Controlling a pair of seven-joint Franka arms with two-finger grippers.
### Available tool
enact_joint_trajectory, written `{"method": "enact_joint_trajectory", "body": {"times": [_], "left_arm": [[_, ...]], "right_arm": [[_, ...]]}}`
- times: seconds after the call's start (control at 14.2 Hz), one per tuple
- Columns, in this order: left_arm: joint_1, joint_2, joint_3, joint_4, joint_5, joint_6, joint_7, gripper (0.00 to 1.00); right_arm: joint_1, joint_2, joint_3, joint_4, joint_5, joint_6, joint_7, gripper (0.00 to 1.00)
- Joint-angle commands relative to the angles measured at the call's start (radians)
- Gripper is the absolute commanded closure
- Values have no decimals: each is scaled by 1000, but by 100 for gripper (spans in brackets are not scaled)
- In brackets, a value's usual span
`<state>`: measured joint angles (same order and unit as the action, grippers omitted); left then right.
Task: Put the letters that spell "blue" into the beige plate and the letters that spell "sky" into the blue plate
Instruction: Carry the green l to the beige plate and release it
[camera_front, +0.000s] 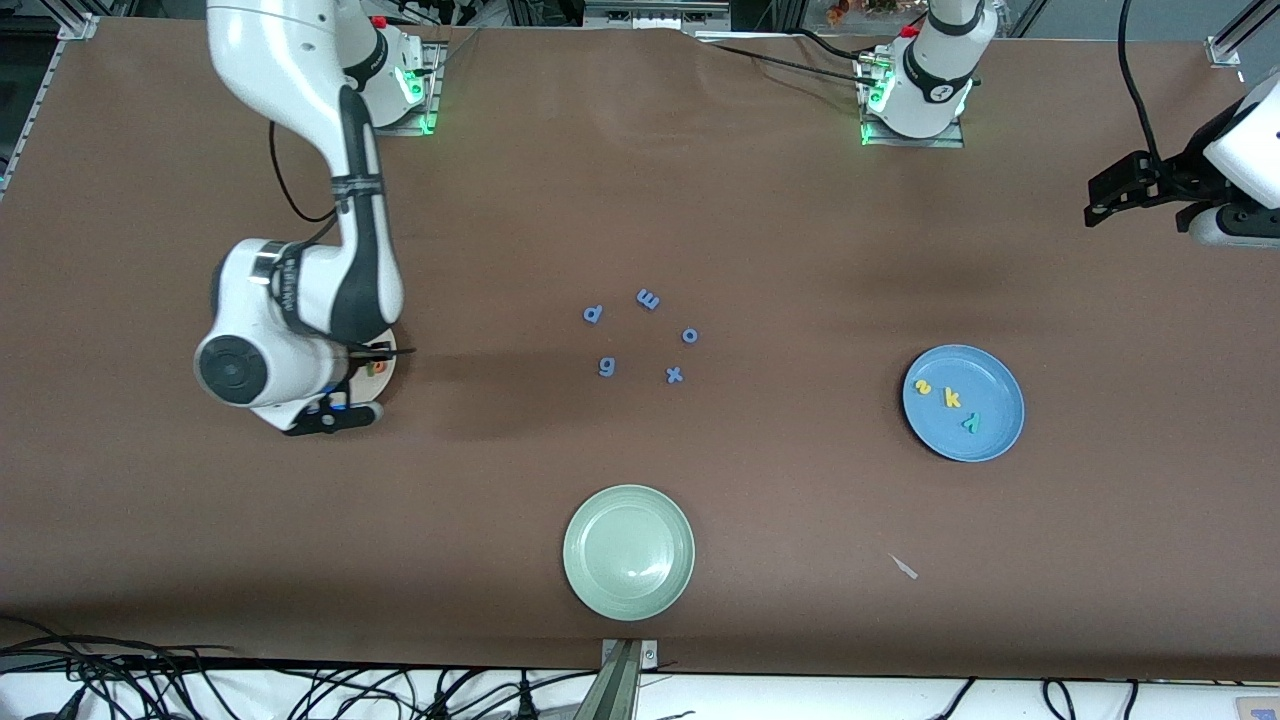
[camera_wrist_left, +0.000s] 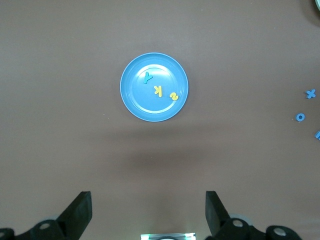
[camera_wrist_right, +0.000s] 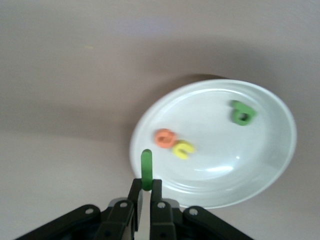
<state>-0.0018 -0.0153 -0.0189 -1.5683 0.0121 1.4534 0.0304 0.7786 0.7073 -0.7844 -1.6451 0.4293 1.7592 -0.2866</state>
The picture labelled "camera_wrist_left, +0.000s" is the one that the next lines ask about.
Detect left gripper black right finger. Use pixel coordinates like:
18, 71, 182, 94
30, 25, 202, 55
205, 190, 302, 240

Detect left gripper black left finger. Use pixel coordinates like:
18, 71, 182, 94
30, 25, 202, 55
0, 190, 92, 240

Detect teal foam letter y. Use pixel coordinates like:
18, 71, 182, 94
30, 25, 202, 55
142, 71, 154, 85

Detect brown table cover sheet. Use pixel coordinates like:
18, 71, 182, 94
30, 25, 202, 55
0, 0, 320, 240

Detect blue plate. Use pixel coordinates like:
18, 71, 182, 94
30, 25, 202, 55
119, 51, 190, 123

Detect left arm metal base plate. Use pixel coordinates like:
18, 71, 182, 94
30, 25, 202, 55
140, 232, 196, 240

